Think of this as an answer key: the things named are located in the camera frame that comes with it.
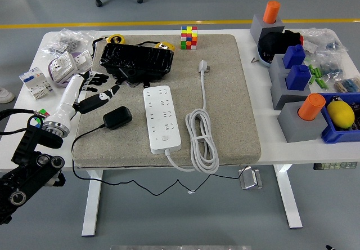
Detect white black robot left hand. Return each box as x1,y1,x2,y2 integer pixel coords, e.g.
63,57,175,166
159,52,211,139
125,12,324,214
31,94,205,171
42,70,122,130

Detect colourful scrambled puzzle cube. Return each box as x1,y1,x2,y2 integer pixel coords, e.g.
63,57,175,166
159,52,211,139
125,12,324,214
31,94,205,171
28,108,54,129

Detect black power adapter plug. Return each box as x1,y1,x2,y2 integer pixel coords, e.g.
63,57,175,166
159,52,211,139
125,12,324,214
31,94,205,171
102,106,133,130

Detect yellow tape measure black label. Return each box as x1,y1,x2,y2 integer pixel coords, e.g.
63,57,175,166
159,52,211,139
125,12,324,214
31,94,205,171
92,34,126,48

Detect black plastic-wrapped box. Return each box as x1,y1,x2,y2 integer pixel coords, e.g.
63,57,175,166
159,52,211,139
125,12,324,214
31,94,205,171
100,42,174,88

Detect white power strip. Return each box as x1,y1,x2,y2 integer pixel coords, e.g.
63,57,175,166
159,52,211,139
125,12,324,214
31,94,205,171
142,85,182,155

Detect colourful cube with yellow cross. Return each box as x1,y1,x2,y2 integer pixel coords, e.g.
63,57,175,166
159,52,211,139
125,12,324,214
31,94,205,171
181,26,199,51

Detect lilac tray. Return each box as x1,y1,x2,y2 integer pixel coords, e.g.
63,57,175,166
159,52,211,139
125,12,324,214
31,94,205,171
47,51,93,89

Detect white circuit breaker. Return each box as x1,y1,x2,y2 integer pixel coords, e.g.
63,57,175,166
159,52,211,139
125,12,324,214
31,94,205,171
19,66,55,100

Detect clear bag of metal parts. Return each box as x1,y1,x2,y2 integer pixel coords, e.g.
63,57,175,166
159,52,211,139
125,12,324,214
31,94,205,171
41,28,100,55

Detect white table leg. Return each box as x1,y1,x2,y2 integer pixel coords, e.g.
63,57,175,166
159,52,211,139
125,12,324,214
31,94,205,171
81,169,104,237
274,164,304,230

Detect white shoe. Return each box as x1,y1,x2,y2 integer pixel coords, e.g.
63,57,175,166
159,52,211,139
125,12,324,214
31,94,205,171
0,86,15,104

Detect table control panel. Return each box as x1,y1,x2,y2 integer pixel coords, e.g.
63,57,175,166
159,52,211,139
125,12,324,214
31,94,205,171
313,162,358,171

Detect yellow tape measure silver clip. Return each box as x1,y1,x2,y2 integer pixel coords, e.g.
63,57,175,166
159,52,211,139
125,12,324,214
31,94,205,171
154,41,176,53

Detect blue plastic bin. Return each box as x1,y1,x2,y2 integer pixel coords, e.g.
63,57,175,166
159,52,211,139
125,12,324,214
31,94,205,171
317,92,360,145

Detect grey block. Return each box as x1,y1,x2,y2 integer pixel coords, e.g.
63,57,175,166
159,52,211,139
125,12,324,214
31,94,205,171
277,101,329,144
269,71,313,111
250,14,286,44
268,54,293,78

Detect yellow lemon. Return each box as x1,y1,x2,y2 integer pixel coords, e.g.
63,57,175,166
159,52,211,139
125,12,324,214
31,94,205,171
326,100,356,129

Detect orange cylinder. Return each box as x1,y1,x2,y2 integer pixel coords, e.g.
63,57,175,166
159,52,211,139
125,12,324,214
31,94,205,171
298,93,326,121
263,1,281,24

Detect grey-brown mat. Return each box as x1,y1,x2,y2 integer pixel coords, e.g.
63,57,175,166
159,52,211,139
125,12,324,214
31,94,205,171
72,34,262,169

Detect clear bag of resistors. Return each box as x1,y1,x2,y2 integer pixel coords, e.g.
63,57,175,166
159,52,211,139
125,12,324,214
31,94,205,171
333,77,360,93

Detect blue block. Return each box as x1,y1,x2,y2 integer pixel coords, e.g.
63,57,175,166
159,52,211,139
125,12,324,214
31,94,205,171
282,44,307,69
285,64,312,91

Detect clear bag of blue parts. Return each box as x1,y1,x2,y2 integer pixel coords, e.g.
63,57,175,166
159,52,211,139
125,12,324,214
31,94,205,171
316,50,345,78
302,28,348,53

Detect black cloth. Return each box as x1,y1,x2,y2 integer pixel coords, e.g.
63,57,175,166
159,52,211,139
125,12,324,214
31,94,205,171
258,29,303,62

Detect white wall socket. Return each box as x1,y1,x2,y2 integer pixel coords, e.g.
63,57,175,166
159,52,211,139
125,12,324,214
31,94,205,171
49,51,77,82

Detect white wall switch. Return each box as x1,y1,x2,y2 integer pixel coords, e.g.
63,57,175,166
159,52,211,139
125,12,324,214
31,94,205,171
73,50,93,75

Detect thin black adapter cord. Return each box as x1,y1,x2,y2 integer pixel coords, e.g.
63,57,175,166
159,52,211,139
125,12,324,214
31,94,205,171
70,123,250,197

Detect silver metal bracket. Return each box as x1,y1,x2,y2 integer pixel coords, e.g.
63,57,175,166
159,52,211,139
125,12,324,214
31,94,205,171
238,167,264,190

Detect white power strip cable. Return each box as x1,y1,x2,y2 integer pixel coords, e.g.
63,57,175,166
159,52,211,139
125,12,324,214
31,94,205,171
164,60,221,174

